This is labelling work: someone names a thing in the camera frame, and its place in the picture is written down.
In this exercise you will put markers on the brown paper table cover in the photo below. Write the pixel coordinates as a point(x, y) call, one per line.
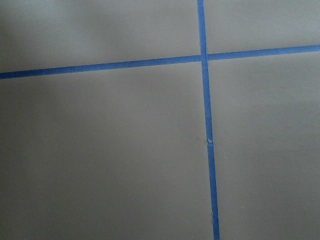
point(159, 119)

